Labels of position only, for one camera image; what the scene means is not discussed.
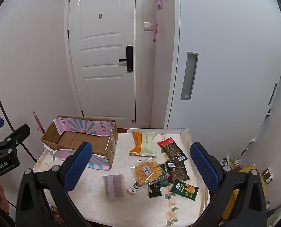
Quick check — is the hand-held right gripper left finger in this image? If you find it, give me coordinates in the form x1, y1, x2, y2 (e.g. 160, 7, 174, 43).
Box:
15, 141, 94, 227

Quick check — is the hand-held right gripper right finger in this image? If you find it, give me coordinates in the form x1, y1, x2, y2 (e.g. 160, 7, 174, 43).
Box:
190, 142, 268, 227

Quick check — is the red and dark snack packet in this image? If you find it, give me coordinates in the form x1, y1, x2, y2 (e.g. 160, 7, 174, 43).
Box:
157, 138, 188, 162
166, 161, 191, 183

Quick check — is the printed cardboard box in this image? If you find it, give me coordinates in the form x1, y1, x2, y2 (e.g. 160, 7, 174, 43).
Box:
40, 116, 119, 171

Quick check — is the pale grey snack packet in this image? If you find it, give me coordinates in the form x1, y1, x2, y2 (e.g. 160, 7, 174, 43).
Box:
102, 173, 126, 200

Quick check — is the orange and cream snack packet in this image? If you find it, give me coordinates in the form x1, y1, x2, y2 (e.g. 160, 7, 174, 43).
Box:
129, 131, 158, 158

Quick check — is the person's left hand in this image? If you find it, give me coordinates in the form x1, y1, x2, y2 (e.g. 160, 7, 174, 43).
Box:
0, 181, 10, 215

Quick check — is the green snack packet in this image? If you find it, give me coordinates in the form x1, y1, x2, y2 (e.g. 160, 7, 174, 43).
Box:
169, 180, 199, 200

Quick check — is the small dark green packet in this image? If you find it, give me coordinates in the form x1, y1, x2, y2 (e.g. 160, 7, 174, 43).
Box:
155, 164, 171, 188

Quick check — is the small black packet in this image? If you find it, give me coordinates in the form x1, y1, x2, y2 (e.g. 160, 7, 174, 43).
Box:
147, 184, 162, 198

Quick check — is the clear bag of yellow crackers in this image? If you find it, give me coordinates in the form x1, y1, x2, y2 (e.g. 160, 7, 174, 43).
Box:
130, 159, 170, 187

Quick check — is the small white packet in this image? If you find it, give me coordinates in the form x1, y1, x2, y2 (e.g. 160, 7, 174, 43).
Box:
127, 182, 143, 196

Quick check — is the floral tablecloth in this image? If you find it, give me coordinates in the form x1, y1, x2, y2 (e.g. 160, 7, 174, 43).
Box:
33, 129, 211, 227

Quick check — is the white panel door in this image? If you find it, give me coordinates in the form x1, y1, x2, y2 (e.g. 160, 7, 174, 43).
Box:
64, 0, 137, 128

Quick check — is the white sliding door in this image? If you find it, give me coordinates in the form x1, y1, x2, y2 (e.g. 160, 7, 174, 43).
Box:
164, 0, 281, 135

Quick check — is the pink hanging strip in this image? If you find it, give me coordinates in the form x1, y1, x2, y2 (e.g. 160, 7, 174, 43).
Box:
152, 20, 159, 42

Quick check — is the grey recessed door handle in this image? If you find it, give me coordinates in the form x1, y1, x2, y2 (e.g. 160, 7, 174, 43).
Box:
180, 51, 199, 100

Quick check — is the narrow recessed door handle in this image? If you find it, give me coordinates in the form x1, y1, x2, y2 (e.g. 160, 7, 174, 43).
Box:
268, 82, 278, 106

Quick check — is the black door lock handle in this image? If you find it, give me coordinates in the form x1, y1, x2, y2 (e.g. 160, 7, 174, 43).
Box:
118, 45, 134, 72

